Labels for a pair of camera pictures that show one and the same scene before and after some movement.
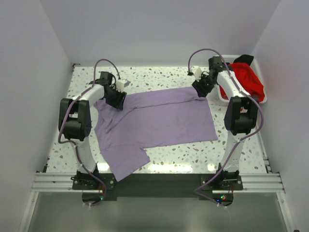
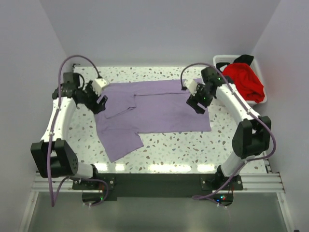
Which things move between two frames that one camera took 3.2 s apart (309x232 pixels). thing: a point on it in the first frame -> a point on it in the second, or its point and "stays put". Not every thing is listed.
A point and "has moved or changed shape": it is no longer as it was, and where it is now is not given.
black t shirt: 245,58 stays put
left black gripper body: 115,97 -> 89,98
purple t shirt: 148,120 has moved or changed shape
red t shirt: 248,80 stays put
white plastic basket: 254,64 stays put
